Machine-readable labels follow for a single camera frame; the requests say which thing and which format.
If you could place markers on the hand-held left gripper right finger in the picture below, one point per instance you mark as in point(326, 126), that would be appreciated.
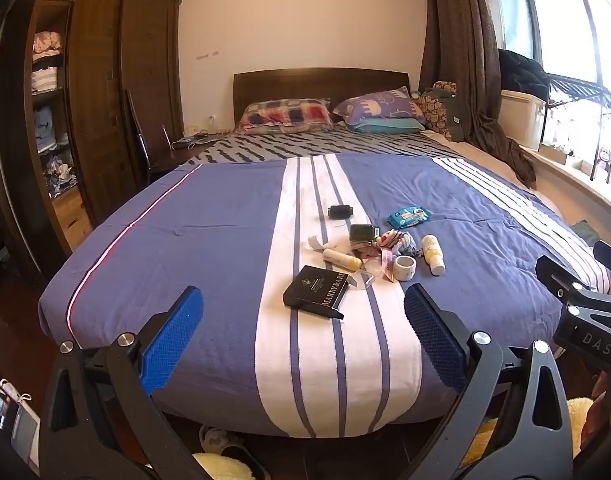
point(433, 335)

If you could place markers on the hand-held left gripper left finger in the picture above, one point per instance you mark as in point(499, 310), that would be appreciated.
point(175, 330)

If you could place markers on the colourful pipe cleaner bundle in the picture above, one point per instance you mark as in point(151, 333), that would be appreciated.
point(399, 242)

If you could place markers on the dark green bottle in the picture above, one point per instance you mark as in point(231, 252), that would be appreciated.
point(363, 232)

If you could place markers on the dark green bag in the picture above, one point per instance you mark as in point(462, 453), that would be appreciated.
point(588, 232)

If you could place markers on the white tape roll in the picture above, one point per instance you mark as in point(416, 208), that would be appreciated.
point(404, 274)

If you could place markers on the yellow bottle white cap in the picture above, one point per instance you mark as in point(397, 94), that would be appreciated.
point(431, 252)

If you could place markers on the pink ribbon strip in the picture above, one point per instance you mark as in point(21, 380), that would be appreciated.
point(387, 265)

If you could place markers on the clear plastic packaging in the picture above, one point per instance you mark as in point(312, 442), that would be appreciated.
point(364, 280)

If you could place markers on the blue white striped blanket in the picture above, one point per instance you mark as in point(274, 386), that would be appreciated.
point(210, 240)

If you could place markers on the monkey toy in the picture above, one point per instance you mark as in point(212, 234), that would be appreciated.
point(606, 160)

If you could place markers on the grey white slipper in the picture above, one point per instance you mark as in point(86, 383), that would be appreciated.
point(218, 440)

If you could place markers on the cream tube bottle yellow end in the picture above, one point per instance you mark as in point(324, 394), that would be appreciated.
point(340, 259)

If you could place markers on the blue wet wipes pack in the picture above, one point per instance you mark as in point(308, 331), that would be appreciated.
point(409, 217)

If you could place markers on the black rectangular box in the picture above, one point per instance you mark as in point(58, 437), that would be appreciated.
point(313, 287)

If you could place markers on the cream plush slipper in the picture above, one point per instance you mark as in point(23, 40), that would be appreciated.
point(220, 467)

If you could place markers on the white paper scrap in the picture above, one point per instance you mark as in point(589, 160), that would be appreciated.
point(316, 243)

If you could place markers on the black thread spool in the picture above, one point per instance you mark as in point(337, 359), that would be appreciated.
point(340, 212)

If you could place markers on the white storage box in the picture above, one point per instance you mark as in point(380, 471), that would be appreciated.
point(520, 120)

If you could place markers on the black drying rack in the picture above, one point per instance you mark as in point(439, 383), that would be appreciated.
point(580, 92)

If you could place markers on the dark green cushion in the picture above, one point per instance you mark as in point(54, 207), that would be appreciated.
point(453, 115)

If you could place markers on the patterned clothes pile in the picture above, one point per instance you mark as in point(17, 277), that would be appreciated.
point(60, 172)

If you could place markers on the metal folding chair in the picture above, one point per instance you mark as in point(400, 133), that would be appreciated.
point(141, 135)

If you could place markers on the black quilted jacket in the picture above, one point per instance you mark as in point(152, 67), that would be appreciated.
point(523, 72)

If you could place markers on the brown patterned cushion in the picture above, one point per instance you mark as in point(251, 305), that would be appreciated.
point(430, 110)

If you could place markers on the teal pillow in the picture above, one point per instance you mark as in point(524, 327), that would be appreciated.
point(385, 126)

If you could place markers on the grey patterned bed sheet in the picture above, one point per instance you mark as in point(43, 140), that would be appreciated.
point(295, 147)

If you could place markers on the purple elephant print pillow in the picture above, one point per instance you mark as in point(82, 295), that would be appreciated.
point(380, 105)

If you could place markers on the blue folded clothes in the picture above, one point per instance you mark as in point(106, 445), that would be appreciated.
point(47, 127)

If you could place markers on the plaid pillow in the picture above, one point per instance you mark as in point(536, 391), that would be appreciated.
point(285, 116)

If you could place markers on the dark wooden wardrobe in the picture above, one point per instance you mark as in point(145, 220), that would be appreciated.
point(115, 85)

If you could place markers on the brown curtain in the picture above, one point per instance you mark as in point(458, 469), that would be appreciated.
point(460, 35)

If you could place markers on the dark wooden headboard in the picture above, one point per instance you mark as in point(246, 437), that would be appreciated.
point(285, 85)

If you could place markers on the white folded clothes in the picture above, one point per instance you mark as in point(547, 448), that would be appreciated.
point(46, 80)

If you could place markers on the pink folded clothes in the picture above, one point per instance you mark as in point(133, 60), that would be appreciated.
point(47, 42)

